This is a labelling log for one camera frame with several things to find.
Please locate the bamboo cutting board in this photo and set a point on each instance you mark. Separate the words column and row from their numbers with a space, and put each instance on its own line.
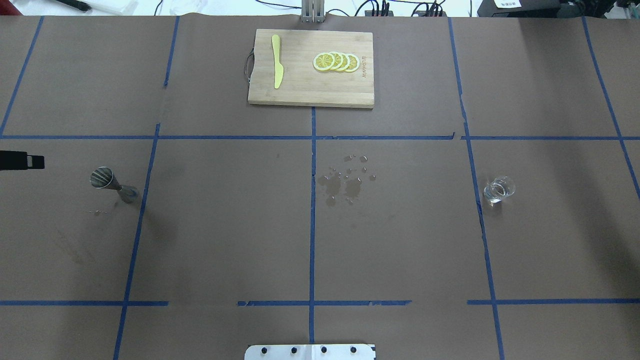
column 302, row 84

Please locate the rear lemon slice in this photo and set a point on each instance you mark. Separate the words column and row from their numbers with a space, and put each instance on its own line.
column 353, row 63

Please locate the small glass beaker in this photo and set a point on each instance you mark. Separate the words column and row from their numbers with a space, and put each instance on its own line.
column 499, row 189

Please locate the black box with label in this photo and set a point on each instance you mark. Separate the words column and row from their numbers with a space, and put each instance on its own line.
column 519, row 8

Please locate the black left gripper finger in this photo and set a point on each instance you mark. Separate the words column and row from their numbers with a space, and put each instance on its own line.
column 17, row 161

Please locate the aluminium camera post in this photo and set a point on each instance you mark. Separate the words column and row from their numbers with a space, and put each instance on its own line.
column 313, row 11

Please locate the black marker pen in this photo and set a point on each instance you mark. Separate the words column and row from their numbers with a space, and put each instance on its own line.
column 76, row 4

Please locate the yellow plastic knife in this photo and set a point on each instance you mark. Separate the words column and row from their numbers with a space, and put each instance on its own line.
column 275, row 41

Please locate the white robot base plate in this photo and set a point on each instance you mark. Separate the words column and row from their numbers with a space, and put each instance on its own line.
column 357, row 351

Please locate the lemon slice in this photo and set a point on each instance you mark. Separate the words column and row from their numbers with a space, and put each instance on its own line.
column 338, row 60
column 346, row 61
column 353, row 63
column 324, row 61

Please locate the steel double jigger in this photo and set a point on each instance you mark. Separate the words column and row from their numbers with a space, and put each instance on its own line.
column 104, row 178

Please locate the front lemon slice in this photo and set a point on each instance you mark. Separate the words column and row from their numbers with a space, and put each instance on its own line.
column 324, row 61

